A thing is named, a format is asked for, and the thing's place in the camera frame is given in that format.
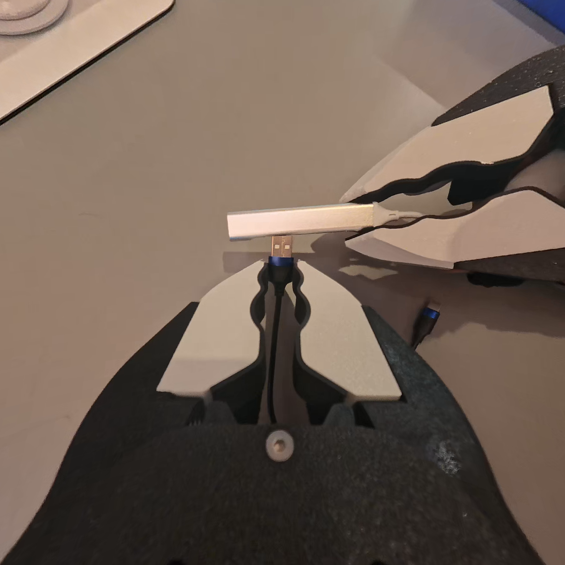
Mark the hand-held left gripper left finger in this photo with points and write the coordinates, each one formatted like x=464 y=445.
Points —
x=216 y=348

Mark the silver usb hub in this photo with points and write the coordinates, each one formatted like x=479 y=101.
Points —
x=300 y=220

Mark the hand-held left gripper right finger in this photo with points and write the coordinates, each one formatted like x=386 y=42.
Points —
x=348 y=353

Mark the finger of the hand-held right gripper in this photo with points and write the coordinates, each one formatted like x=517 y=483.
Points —
x=463 y=137
x=485 y=234

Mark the blue plastic storage bin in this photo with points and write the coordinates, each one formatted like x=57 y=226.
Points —
x=547 y=17

